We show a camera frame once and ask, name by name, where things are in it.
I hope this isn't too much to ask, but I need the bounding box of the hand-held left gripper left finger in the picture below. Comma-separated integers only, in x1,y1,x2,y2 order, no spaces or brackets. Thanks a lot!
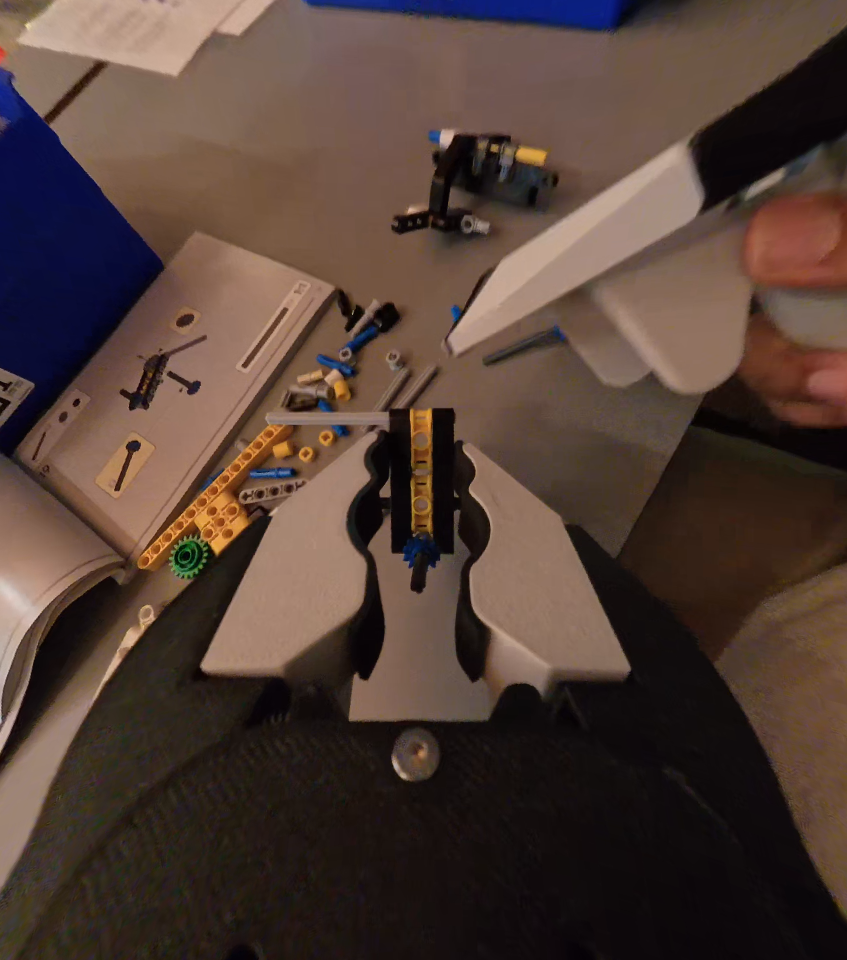
200,431,389,684

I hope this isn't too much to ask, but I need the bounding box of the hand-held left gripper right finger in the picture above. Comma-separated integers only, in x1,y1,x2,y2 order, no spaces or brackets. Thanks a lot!
455,441,632,697

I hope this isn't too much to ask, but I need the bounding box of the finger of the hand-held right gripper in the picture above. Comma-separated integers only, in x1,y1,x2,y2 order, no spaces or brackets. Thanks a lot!
442,138,707,360

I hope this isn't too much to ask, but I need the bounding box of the black yellow lego assembly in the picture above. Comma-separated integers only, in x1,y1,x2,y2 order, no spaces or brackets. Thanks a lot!
266,405,462,594

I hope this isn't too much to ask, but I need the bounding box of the yellow lego block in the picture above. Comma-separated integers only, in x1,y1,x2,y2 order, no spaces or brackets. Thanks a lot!
194,495,252,556

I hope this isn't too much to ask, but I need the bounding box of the thin grey lego liftarm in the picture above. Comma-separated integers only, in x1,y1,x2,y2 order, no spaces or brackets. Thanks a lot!
238,480,310,505

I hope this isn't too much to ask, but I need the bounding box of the green lego gear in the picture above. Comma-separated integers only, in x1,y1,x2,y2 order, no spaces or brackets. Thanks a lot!
168,536,215,580

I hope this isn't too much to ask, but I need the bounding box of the dark grey lego axle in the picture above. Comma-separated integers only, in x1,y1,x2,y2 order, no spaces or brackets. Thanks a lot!
482,327,561,367

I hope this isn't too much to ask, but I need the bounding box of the long yellow lego beam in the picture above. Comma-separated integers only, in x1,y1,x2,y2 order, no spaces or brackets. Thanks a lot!
137,423,295,571

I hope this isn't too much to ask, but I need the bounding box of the black lego subassembly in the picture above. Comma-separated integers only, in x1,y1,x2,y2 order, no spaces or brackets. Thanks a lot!
391,129,561,237

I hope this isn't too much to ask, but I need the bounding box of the white angled lego beam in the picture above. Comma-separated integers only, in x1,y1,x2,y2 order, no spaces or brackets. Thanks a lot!
116,606,158,654

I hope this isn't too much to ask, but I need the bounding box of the pile of small lego pins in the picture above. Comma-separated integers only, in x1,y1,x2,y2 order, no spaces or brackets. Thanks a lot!
273,288,402,481

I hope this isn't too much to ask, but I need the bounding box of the lego instruction booklet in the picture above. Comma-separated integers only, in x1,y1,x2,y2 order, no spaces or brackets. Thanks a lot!
0,231,338,834

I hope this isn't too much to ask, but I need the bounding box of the person's right hand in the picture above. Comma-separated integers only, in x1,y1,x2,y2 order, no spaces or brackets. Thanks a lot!
738,135,847,427

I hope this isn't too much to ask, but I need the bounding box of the blue plastic bin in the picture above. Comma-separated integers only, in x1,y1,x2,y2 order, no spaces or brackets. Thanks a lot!
303,0,638,31
0,52,166,455

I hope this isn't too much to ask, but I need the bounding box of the white paper sheet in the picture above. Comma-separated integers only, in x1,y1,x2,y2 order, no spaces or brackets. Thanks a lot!
18,0,275,76

